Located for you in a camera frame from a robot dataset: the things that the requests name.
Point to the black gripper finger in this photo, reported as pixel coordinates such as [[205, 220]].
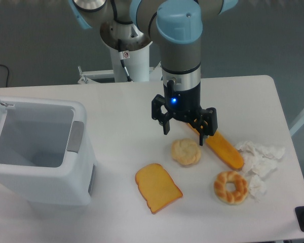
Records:
[[156, 113], [206, 123]]

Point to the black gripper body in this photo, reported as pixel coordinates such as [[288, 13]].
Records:
[[183, 105]]

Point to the round pale bread bun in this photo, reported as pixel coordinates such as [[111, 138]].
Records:
[[185, 151]]

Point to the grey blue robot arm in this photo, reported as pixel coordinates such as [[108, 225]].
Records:
[[176, 27]]

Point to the long orange baguette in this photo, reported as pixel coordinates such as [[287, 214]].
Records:
[[224, 150]]

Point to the orange toast slice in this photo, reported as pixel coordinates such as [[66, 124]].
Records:
[[157, 187]]

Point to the crumpled white tissue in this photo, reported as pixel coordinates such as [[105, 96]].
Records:
[[259, 162]]

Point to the white trash bin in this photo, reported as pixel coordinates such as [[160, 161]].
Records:
[[45, 152]]

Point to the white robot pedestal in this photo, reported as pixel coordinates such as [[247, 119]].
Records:
[[127, 66]]

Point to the braided ring bread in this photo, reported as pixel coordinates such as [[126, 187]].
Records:
[[230, 187]]

